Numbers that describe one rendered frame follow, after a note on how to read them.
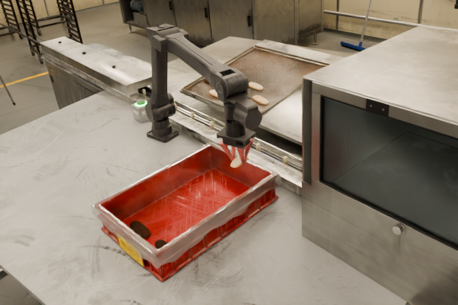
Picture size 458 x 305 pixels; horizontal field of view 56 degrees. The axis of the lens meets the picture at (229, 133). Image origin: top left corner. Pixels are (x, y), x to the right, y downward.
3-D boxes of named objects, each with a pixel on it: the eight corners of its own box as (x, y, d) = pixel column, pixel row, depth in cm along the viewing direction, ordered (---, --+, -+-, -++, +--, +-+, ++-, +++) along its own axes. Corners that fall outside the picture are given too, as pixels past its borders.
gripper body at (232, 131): (245, 147, 125) (243, 124, 121) (216, 139, 130) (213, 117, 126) (256, 137, 129) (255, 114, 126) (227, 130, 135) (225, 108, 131)
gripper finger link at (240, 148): (244, 170, 129) (242, 142, 124) (224, 164, 133) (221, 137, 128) (255, 159, 134) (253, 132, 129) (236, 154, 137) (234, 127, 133)
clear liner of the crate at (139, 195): (96, 230, 133) (88, 204, 128) (212, 163, 161) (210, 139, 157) (161, 287, 111) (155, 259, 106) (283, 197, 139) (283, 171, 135)
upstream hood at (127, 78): (42, 52, 304) (38, 41, 300) (67, 46, 314) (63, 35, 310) (129, 99, 217) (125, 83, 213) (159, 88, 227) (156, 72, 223)
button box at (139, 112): (133, 125, 204) (129, 103, 199) (148, 119, 208) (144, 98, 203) (142, 131, 198) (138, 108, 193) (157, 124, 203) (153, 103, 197)
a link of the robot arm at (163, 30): (167, 12, 153) (141, 18, 149) (186, 31, 146) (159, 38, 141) (166, 107, 185) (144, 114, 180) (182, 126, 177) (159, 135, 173)
